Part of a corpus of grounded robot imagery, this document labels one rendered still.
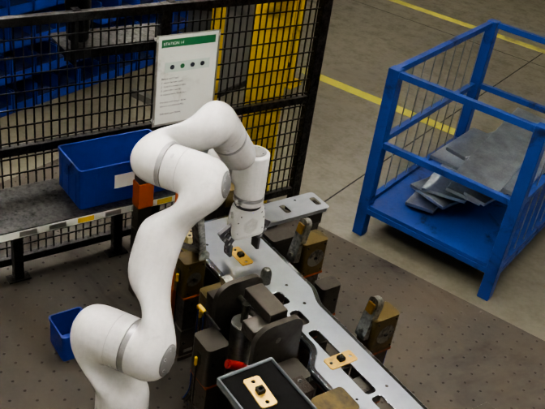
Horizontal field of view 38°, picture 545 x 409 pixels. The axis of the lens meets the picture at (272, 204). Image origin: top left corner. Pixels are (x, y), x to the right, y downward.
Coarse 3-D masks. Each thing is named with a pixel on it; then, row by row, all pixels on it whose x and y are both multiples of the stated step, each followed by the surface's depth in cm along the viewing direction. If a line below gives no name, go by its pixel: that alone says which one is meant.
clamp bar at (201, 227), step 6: (198, 222) 209; (192, 228) 213; (198, 228) 210; (204, 228) 211; (192, 234) 214; (198, 234) 211; (204, 234) 212; (198, 240) 212; (204, 240) 214; (198, 246) 214; (204, 246) 215
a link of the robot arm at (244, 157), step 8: (248, 136) 191; (248, 144) 190; (208, 152) 207; (216, 152) 189; (240, 152) 188; (248, 152) 192; (224, 160) 192; (232, 160) 191; (240, 160) 192; (248, 160) 195; (232, 168) 197; (240, 168) 197
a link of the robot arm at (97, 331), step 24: (96, 312) 169; (120, 312) 171; (72, 336) 169; (96, 336) 167; (120, 336) 166; (96, 360) 169; (96, 384) 172; (120, 384) 174; (144, 384) 177; (96, 408) 177; (120, 408) 173; (144, 408) 177
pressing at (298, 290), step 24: (216, 240) 233; (240, 240) 235; (264, 240) 237; (216, 264) 223; (240, 264) 225; (264, 264) 226; (288, 264) 228; (288, 288) 218; (312, 288) 220; (288, 312) 210; (312, 312) 211; (336, 336) 205; (312, 360) 195; (360, 360) 198; (336, 384) 190; (384, 384) 192; (360, 408) 185; (408, 408) 187
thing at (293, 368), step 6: (288, 360) 183; (294, 360) 184; (282, 366) 181; (288, 366) 182; (294, 366) 182; (300, 366) 182; (288, 372) 180; (294, 372) 180; (300, 372) 180; (306, 372) 181; (306, 378) 179
